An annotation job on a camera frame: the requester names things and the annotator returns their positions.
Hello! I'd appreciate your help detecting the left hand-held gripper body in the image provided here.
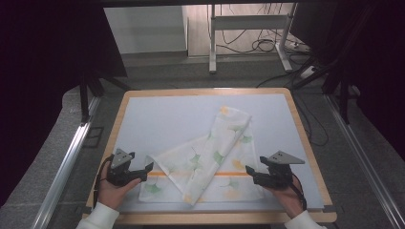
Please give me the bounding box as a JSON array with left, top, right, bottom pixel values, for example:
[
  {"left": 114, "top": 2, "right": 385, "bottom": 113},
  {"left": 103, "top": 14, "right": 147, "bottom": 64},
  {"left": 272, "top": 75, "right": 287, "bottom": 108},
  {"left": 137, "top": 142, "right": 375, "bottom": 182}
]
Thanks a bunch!
[{"left": 106, "top": 148, "right": 141, "bottom": 188}]

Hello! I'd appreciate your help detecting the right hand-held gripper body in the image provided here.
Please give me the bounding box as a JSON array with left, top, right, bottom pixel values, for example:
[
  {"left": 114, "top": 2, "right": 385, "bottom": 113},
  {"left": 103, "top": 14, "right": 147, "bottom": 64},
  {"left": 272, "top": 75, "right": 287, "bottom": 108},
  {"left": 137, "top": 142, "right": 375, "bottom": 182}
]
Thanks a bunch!
[{"left": 266, "top": 150, "right": 306, "bottom": 191}]

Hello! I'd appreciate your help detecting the white ginkgo leaf print cloth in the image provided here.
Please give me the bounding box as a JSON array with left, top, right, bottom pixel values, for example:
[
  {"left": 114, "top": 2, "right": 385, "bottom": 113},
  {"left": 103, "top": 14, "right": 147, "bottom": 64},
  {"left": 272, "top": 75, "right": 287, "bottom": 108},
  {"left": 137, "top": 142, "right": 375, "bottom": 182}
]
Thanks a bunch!
[{"left": 138, "top": 105, "right": 266, "bottom": 207}]

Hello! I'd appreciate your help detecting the person's left hand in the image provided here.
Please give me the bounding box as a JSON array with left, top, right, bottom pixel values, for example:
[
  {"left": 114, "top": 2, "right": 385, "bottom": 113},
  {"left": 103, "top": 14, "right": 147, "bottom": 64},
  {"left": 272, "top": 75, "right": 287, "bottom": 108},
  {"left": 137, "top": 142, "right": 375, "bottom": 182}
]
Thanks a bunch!
[{"left": 96, "top": 161, "right": 142, "bottom": 212}]

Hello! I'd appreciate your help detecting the person's right hand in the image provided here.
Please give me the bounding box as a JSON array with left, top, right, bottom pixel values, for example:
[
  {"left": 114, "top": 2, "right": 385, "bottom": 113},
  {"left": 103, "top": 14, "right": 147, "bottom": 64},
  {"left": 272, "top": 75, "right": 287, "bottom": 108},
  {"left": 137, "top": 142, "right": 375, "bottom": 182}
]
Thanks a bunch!
[{"left": 266, "top": 175, "right": 308, "bottom": 220}]

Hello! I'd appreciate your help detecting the black floor plate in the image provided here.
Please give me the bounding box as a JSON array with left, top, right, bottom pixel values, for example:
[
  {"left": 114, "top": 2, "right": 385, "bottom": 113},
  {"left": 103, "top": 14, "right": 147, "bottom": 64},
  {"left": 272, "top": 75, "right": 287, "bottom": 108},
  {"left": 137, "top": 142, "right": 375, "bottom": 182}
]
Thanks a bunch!
[{"left": 82, "top": 126, "right": 105, "bottom": 149}]

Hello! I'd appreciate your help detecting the pale blue table mat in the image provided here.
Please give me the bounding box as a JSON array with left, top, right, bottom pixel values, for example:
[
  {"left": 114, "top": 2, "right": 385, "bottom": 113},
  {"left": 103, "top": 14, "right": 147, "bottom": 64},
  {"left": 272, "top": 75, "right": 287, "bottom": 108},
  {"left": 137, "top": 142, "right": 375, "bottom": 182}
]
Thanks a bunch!
[{"left": 116, "top": 93, "right": 326, "bottom": 213}]

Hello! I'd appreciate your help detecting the black metal stand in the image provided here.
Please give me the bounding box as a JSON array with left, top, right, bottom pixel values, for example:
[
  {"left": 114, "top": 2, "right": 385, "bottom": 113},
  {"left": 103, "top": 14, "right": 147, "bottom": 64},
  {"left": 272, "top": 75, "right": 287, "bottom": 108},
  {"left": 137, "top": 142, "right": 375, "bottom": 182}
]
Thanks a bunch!
[
  {"left": 78, "top": 71, "right": 132, "bottom": 126},
  {"left": 291, "top": 3, "right": 380, "bottom": 126}
]

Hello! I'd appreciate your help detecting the white power strip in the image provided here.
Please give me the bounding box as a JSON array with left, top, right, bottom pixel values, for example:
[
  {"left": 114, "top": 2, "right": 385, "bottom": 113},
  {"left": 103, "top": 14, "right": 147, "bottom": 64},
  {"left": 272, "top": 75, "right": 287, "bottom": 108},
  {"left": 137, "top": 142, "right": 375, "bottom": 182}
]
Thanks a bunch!
[{"left": 299, "top": 65, "right": 319, "bottom": 80}]

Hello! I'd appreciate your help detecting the black curtain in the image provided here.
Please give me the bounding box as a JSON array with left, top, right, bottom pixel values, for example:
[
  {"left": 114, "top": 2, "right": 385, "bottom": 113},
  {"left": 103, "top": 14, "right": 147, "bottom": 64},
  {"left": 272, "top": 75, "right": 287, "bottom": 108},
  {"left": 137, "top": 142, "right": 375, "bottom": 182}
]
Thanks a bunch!
[
  {"left": 288, "top": 0, "right": 405, "bottom": 161},
  {"left": 0, "top": 0, "right": 129, "bottom": 208}
]

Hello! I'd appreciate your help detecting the white panel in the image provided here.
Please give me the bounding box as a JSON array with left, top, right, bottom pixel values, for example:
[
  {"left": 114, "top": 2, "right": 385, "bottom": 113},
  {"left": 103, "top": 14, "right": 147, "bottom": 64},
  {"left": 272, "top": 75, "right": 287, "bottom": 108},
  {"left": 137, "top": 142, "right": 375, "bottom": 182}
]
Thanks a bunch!
[{"left": 102, "top": 5, "right": 189, "bottom": 55}]

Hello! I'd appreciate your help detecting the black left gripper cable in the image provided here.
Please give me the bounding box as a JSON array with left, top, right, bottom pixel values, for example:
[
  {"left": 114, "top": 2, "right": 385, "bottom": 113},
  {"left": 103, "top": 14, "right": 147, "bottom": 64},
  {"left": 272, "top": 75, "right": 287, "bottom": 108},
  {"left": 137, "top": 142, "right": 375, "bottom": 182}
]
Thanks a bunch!
[{"left": 93, "top": 154, "right": 115, "bottom": 209}]

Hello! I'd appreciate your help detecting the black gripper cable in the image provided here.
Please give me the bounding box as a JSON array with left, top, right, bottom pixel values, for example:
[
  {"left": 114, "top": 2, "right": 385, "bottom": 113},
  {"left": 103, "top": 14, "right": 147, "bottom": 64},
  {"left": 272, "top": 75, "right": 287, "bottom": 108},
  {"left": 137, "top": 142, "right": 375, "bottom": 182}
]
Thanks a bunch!
[
  {"left": 290, "top": 173, "right": 309, "bottom": 212},
  {"left": 93, "top": 154, "right": 115, "bottom": 209}
]

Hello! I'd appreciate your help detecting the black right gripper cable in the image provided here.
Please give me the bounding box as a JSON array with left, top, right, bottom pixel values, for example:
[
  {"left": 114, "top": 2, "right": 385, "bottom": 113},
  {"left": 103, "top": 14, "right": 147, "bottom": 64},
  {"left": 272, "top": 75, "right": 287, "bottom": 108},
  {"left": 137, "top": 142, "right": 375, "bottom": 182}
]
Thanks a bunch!
[{"left": 290, "top": 173, "right": 309, "bottom": 212}]

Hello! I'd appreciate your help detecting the long black floor cable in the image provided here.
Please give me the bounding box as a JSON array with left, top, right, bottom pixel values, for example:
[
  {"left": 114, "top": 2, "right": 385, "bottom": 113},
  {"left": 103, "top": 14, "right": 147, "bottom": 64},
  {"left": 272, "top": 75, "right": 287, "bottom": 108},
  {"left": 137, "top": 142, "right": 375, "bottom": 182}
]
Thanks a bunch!
[{"left": 294, "top": 91, "right": 330, "bottom": 148}]

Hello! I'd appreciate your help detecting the aluminium floor rail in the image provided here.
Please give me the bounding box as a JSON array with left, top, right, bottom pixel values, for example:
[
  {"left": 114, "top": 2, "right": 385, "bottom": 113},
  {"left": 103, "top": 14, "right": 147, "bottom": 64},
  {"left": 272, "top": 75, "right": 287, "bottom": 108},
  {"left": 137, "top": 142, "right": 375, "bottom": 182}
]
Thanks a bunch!
[
  {"left": 324, "top": 94, "right": 405, "bottom": 229},
  {"left": 31, "top": 94, "right": 102, "bottom": 229}
]

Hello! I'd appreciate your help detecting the tangle of black floor cables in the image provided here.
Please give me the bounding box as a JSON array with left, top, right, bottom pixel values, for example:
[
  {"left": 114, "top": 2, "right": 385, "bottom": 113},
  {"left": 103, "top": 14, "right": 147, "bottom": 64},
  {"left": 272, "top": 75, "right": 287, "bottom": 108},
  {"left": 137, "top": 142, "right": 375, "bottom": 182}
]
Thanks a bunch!
[{"left": 210, "top": 3, "right": 311, "bottom": 55}]

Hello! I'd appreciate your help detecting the white metal desk frame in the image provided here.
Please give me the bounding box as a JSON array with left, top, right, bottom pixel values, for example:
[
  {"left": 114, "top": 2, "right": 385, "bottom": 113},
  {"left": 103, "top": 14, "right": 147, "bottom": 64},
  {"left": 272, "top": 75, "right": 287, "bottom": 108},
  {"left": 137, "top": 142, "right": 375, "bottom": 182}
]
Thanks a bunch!
[{"left": 207, "top": 2, "right": 298, "bottom": 74}]

